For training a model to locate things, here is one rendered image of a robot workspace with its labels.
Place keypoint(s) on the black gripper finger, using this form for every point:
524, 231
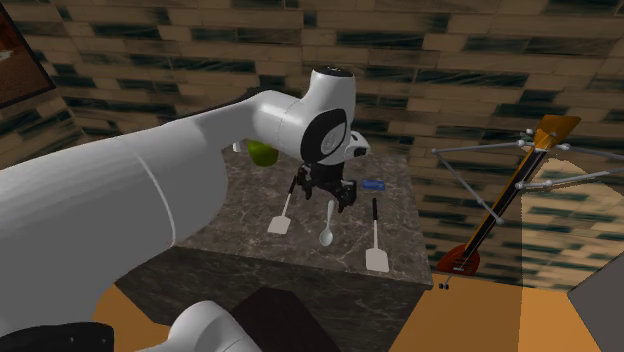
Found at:
306, 191
346, 195

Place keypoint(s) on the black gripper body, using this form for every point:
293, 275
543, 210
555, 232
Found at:
322, 176

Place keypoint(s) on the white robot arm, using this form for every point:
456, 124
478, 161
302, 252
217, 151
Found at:
122, 195

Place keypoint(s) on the small blue card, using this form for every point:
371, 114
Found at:
373, 185

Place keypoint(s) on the white spoon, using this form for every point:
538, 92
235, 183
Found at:
326, 237

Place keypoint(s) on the green apple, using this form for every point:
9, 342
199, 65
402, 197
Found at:
263, 155

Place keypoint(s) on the small white cup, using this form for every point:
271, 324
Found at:
237, 146

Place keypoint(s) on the dark marble counter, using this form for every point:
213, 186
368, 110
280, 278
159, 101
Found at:
273, 287

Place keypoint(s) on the grey metal rod stand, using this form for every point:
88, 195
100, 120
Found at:
468, 190

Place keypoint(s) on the dark robot stand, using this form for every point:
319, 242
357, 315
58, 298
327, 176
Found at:
282, 322

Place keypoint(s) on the grey block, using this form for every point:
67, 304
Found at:
602, 312

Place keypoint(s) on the dark framed wall picture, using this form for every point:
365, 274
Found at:
19, 68

